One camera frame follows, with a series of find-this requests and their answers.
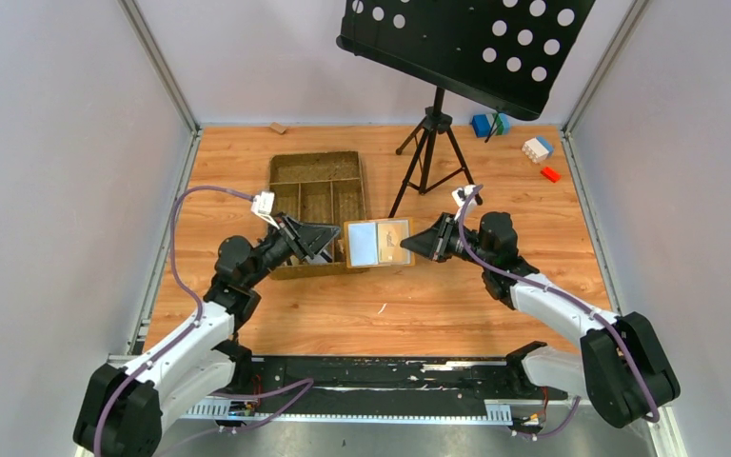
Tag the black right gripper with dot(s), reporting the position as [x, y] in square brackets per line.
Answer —
[443, 241]

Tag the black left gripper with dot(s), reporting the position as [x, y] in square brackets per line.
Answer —
[298, 238]

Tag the beige illustrated card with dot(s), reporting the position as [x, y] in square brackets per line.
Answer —
[390, 234]

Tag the yellow leather card holder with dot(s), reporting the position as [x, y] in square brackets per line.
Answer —
[376, 243]

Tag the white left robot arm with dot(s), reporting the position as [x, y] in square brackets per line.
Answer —
[127, 410]

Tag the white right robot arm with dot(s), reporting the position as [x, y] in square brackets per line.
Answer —
[621, 367]

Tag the woven straw divided tray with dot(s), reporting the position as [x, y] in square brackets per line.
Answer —
[318, 187]

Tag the small wooden block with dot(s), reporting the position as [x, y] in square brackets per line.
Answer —
[278, 128]

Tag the blue green toy block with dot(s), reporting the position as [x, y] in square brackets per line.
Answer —
[490, 124]

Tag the red toy block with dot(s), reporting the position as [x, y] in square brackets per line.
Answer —
[551, 175]

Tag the white blue toy block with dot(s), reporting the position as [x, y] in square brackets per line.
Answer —
[537, 149]

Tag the black music stand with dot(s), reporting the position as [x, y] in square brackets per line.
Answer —
[505, 55]

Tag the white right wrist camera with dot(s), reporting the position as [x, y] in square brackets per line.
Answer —
[466, 198]

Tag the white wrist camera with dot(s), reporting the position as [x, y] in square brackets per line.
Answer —
[466, 198]
[262, 205]

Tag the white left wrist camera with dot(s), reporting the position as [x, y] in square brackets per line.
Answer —
[262, 205]

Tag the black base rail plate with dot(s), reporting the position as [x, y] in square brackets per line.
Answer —
[338, 387]

